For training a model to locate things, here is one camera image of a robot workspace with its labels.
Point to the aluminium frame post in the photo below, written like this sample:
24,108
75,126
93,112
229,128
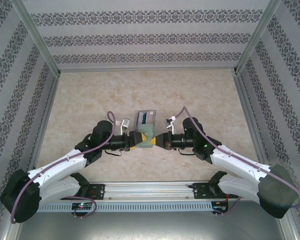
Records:
37,37
257,37

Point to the white card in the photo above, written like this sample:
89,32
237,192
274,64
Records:
138,118

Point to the grey metal sheet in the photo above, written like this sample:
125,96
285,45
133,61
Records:
150,227

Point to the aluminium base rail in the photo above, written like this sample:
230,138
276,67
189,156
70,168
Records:
150,191

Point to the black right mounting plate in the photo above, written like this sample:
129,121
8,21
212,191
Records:
201,191

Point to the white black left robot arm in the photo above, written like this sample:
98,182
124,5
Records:
65,160

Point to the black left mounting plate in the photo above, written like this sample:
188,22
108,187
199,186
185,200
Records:
97,192

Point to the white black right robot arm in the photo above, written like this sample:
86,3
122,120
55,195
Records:
235,160

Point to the teal card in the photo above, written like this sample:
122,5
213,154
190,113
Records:
144,118

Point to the aluminium frame bar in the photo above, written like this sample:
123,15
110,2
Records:
43,120
251,120

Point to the black mounting plate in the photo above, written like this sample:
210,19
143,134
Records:
97,192
201,191

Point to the small black circuit board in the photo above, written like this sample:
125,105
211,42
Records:
82,206
220,208

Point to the clear acrylic card stand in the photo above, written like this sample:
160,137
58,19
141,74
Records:
152,117

